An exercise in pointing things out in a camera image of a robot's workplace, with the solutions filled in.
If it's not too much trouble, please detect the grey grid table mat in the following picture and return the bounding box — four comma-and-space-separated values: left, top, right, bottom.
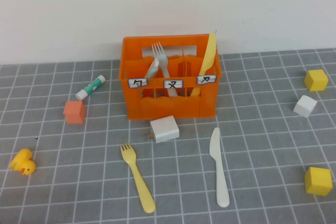
0, 47, 336, 224

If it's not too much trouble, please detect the paper label reading spoon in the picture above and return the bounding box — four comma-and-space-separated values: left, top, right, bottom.
128, 78, 149, 89

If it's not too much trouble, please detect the yellow plastic knife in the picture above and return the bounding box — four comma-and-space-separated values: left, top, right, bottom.
189, 32, 218, 97

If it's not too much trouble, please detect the mint green plastic spoon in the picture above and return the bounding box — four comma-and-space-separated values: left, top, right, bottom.
145, 66, 159, 79

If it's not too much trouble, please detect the white green glue stick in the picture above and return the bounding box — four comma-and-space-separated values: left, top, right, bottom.
75, 74, 107, 101

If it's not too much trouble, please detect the white foam cube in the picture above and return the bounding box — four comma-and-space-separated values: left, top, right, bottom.
293, 94, 318, 119

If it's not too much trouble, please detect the orange foam block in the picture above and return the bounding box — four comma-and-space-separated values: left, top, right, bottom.
62, 100, 86, 124

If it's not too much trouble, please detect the paper label reading knife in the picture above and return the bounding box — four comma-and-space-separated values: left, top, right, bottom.
197, 74, 218, 85

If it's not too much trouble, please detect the yellow rubber duck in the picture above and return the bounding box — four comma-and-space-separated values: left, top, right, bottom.
9, 148, 37, 176

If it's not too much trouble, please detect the paper label reading fork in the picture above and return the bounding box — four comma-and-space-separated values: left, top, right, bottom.
163, 79, 184, 89

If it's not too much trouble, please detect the orange plastic cutlery holder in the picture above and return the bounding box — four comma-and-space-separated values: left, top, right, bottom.
118, 33, 223, 122

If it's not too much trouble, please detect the yellow foam cube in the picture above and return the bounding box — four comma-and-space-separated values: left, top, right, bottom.
304, 69, 329, 92
304, 166, 333, 196

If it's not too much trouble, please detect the white plastic knife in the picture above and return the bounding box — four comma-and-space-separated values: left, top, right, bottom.
209, 127, 230, 208

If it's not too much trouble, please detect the pale grey plastic fork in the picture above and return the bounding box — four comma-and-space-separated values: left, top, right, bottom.
151, 41, 179, 98

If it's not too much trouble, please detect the white charger plug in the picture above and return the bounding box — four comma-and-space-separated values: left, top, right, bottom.
146, 115, 180, 144

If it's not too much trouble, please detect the yellow plastic fork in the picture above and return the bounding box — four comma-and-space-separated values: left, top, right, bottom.
120, 142, 156, 214

